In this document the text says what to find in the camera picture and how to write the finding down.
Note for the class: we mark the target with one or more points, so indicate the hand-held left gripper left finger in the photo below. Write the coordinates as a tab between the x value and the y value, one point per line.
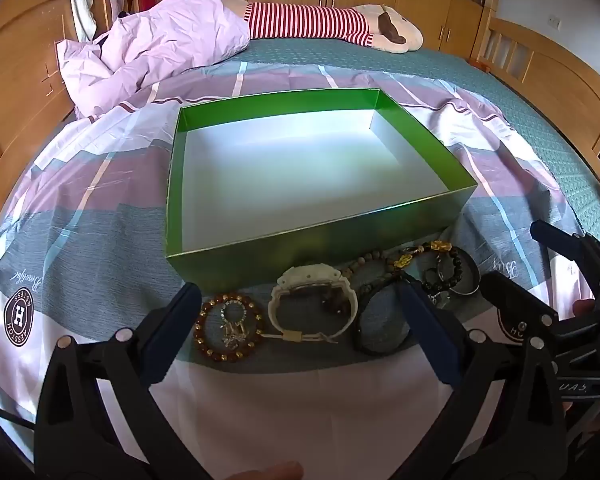
177	320

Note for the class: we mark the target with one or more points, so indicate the person's left hand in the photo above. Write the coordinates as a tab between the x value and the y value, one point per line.
265	472

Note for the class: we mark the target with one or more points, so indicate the black wristwatch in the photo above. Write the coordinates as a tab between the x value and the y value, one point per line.
380	320

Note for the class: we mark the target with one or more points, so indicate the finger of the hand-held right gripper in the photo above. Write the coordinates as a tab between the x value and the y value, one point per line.
510	297
555	235

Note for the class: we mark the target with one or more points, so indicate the teal bed mat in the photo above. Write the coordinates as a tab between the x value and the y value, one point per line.
480	75

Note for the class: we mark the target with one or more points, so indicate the silver bangle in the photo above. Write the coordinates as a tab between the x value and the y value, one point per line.
472	275

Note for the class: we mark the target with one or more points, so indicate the wooden headboard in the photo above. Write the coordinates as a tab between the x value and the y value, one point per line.
15	75

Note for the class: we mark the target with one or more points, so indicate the pink duvet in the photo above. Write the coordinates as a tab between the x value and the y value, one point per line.
150	45

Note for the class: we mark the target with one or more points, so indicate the wooden footboard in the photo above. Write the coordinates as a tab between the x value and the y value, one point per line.
555	75

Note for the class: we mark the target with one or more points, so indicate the striped plush toy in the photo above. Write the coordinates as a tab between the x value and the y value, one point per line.
310	22

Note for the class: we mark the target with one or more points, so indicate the green cardboard box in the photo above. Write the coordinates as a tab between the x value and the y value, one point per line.
300	170

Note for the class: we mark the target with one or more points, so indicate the clothes on chair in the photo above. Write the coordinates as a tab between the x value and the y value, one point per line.
87	0

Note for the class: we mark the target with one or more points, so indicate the person's right hand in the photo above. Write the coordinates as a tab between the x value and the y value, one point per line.
580	307

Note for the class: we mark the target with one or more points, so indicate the white wristwatch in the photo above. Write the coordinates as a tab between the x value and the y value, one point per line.
310	305

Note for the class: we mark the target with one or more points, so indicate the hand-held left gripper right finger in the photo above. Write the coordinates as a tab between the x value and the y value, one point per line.
427	330

